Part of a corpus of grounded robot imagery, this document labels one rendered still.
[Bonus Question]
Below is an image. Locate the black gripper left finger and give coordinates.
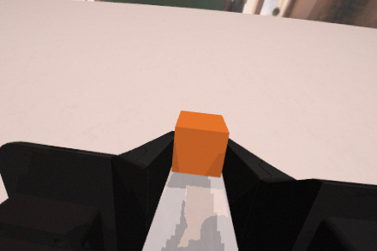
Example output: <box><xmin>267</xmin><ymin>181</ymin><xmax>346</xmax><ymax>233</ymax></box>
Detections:
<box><xmin>0</xmin><ymin>131</ymin><xmax>175</xmax><ymax>251</ymax></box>

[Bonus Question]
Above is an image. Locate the orange block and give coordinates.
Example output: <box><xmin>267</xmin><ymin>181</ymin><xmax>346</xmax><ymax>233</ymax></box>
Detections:
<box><xmin>171</xmin><ymin>111</ymin><xmax>230</xmax><ymax>177</ymax></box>

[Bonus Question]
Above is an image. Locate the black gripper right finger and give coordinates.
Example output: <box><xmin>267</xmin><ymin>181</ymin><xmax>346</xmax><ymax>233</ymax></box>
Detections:
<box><xmin>222</xmin><ymin>138</ymin><xmax>377</xmax><ymax>251</ymax></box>

